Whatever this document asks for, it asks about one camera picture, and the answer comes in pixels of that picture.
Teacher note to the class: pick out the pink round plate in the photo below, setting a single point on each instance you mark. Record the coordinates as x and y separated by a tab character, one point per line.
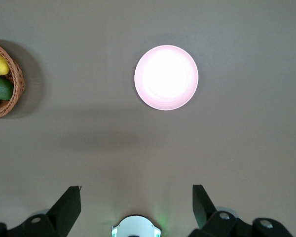
166	77

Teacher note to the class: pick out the brown wicker basket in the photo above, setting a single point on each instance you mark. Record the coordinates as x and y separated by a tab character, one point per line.
16	84

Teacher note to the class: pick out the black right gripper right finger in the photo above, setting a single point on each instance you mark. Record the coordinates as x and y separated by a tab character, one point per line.
204	214

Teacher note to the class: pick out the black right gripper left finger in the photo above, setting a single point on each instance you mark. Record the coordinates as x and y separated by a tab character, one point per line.
64	212

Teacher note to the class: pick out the green avocado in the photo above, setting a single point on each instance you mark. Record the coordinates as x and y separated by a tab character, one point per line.
0	87

